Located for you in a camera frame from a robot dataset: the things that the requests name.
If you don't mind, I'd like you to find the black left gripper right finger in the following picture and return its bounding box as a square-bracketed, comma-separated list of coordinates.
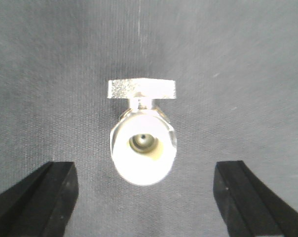
[213, 160, 298, 237]

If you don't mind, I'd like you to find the silver metal valve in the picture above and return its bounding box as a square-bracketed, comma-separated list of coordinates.
[107, 78, 177, 186]

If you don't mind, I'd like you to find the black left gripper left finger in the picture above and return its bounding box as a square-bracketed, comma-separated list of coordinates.
[0, 161, 78, 237]

